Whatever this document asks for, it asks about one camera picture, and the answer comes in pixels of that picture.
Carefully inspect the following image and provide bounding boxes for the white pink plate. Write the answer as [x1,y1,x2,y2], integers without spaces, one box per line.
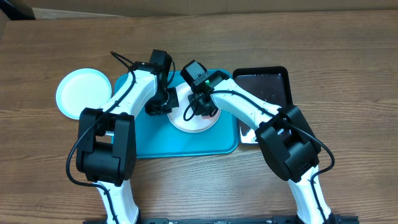
[167,83,221,133]

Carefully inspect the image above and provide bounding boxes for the light blue plate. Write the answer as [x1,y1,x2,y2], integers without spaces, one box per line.
[55,68,112,119]

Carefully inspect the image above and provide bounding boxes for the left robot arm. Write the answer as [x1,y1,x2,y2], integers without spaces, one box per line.
[65,60,176,223]

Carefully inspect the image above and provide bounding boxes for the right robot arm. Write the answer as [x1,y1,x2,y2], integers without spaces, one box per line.
[181,71,331,223]

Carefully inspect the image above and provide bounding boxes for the teal plastic tray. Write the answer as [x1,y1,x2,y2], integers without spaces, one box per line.
[114,68,239,159]

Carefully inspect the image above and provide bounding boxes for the black plastic tray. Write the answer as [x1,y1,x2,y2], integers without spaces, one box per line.
[232,65,295,146]

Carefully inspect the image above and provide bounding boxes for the dark object top left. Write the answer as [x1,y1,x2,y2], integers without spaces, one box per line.
[1,0,35,21]

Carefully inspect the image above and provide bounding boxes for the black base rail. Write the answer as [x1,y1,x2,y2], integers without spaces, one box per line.
[83,215,360,224]

